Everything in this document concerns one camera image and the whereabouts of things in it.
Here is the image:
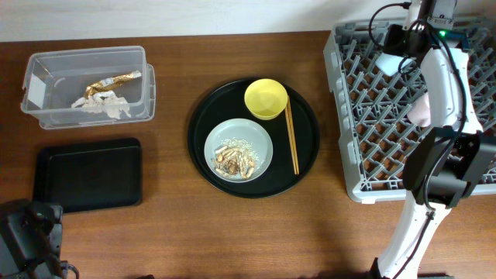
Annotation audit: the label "pink cup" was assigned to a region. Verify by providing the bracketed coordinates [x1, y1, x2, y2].
[407, 92, 431, 128]

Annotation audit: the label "white tissue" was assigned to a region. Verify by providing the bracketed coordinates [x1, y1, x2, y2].
[71, 91, 131, 119]

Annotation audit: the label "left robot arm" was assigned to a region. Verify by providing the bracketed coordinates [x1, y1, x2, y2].
[1, 199, 80, 279]

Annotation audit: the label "gold snack wrapper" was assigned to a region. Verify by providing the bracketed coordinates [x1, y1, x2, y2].
[84, 71, 142, 99]

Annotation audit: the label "clear plastic waste bin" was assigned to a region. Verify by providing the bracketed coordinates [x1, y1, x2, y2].
[21, 46, 156, 129]

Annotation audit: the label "round black serving tray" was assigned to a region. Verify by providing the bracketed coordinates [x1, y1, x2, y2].
[187, 77, 320, 198]

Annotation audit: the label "right wooden chopstick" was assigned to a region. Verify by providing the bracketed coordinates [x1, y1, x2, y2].
[287, 98, 300, 174]

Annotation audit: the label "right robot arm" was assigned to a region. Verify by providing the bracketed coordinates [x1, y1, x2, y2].
[367, 1, 495, 278]

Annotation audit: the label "food scraps on plate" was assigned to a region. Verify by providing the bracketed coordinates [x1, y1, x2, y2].
[212, 138, 258, 181]

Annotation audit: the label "grey dishwasher rack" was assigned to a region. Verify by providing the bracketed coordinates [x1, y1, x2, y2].
[323, 16, 495, 204]

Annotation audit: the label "yellow bowl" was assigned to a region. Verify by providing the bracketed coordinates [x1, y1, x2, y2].
[244, 78, 288, 120]

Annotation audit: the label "black rectangular tray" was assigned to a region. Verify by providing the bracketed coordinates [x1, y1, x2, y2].
[33, 137, 143, 213]

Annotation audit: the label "grey plate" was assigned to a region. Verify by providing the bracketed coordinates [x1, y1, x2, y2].
[204, 119, 274, 184]

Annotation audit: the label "light blue cup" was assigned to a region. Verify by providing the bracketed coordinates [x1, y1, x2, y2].
[375, 53, 410, 77]

